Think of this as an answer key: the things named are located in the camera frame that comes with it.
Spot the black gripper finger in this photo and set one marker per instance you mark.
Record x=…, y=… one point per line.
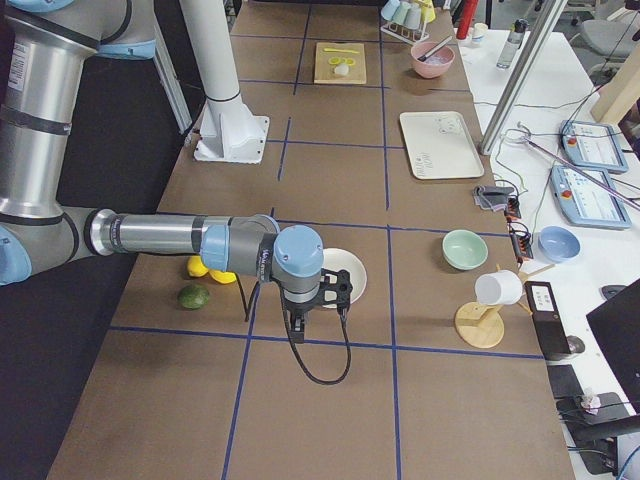
x=298, y=328

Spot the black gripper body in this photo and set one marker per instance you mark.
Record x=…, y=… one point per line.
x=298, y=308

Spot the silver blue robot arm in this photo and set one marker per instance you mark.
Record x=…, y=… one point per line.
x=52, y=41

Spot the cream bear tray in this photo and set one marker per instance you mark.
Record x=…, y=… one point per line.
x=440, y=146

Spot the white round plate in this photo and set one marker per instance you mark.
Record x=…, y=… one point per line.
x=336, y=259

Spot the yellow lemon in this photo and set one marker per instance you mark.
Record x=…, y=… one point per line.
x=196, y=268
x=223, y=277

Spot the green avocado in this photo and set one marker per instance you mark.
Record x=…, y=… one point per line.
x=193, y=296

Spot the green bowl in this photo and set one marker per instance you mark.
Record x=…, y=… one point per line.
x=464, y=249

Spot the wooden mug stand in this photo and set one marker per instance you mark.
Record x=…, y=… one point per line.
x=480, y=325

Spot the white mug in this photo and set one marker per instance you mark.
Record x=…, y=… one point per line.
x=502, y=287

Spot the grey folded cloth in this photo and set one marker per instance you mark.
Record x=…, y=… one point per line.
x=493, y=198

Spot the orange black connector strip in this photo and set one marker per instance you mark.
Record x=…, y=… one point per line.
x=520, y=235

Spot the black box device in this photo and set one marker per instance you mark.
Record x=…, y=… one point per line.
x=546, y=319

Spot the bamboo cutting board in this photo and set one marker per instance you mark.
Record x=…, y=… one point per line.
x=340, y=63

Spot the blue bowl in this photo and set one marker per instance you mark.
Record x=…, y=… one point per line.
x=558, y=244

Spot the yellow plastic knife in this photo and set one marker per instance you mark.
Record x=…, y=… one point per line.
x=340, y=50

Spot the pink bowl with ice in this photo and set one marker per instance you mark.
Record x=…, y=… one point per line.
x=435, y=65

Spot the steel tongs black tip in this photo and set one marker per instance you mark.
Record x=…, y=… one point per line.
x=434, y=49

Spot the lower teach pendant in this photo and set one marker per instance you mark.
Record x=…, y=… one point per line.
x=586, y=204

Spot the teach pendant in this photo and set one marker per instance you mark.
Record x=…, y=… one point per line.
x=589, y=144
x=586, y=204

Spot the black monitor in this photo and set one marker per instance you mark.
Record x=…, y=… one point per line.
x=615, y=326

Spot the cup rack with cups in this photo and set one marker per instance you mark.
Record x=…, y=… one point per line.
x=407, y=21

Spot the upper teach pendant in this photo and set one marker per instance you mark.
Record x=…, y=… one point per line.
x=589, y=144

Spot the white paper cup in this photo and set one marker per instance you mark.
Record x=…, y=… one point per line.
x=479, y=32

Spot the clear water bottle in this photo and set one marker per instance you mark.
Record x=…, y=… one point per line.
x=512, y=44

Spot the red bottle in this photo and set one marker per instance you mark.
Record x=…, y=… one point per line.
x=468, y=11

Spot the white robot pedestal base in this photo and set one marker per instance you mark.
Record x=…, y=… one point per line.
x=229, y=131

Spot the aluminium frame post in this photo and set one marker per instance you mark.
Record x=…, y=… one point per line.
x=543, y=27

